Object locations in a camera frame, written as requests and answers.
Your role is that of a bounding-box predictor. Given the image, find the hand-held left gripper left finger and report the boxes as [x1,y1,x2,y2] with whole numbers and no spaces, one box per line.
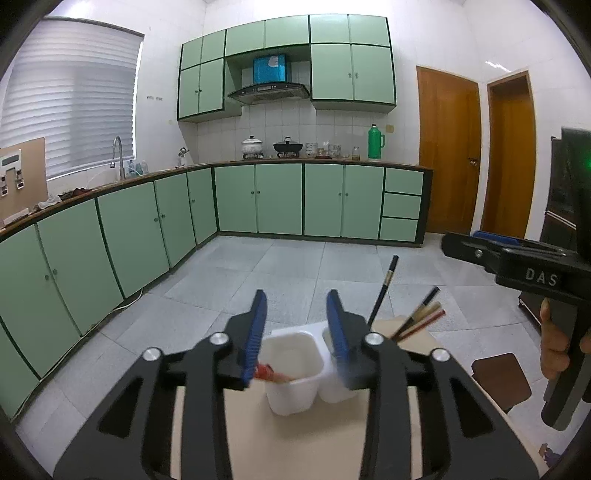
[53,289,269,480]

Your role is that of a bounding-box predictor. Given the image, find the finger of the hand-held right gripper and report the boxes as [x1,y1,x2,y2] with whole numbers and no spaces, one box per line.
[442,232,509,278]
[473,230,527,244]

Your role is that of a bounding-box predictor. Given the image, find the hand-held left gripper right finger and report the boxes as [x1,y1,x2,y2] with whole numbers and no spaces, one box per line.
[325,289,541,480]

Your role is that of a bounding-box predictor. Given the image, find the red chopstick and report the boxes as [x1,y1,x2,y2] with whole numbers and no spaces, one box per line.
[396,309,447,343]
[253,363,293,384]

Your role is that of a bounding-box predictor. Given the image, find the black chopstick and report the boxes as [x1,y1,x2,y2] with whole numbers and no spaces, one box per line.
[367,255,400,329]

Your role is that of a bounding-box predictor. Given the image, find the white plastic utensil cup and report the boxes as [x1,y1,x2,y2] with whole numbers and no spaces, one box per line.
[270,322,370,403]
[257,332,325,417]

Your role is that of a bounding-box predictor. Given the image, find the tan wooden chopstick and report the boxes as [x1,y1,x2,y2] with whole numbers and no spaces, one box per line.
[406,301,443,334]

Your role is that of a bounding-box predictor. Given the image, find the person's right hand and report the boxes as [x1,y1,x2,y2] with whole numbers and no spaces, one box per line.
[539,298,591,381]

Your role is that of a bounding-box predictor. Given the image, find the brown stool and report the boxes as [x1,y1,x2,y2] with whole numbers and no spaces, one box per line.
[471,352,533,414]

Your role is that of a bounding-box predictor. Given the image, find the wooden door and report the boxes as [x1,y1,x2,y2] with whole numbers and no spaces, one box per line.
[416,65,483,235]
[480,69,537,241]

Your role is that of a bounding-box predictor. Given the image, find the bundle of chopsticks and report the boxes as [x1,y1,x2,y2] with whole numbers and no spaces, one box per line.
[392,286,441,340]

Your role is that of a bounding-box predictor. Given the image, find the green thermos flask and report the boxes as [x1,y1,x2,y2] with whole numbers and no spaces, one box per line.
[368,124,386,161]

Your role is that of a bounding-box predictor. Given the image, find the green base cabinets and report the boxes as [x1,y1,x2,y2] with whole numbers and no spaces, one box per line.
[0,159,434,419]

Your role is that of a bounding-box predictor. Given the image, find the row of glass jars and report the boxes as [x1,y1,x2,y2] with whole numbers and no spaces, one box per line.
[305,142,362,162]

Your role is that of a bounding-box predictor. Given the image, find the black wok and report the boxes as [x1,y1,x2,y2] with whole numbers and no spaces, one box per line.
[272,137,306,159]

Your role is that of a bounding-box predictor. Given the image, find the white cooking pot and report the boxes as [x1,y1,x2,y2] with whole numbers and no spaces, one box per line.
[241,135,265,160]

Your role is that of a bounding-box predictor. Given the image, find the chrome kitchen faucet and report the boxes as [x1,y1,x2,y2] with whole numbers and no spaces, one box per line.
[112,136,127,181]

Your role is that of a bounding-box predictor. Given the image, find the crumpled cloth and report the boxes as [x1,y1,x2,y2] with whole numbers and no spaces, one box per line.
[32,186,94,211]

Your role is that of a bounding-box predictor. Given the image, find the range hood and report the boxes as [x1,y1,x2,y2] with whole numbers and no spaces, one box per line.
[227,82,310,106]

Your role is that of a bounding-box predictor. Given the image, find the blue box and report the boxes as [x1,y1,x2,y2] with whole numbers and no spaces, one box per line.
[252,54,288,86]

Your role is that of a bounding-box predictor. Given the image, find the brown cardboard box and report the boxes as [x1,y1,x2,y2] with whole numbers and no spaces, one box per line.
[0,137,49,214]

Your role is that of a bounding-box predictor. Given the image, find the white window blind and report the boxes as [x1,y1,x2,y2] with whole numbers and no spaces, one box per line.
[0,17,145,182]

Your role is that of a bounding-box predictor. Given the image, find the white power cord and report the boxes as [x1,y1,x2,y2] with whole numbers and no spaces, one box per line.
[111,288,145,315]

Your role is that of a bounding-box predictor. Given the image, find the green wall cabinets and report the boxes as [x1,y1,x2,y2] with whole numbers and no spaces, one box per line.
[177,14,398,123]

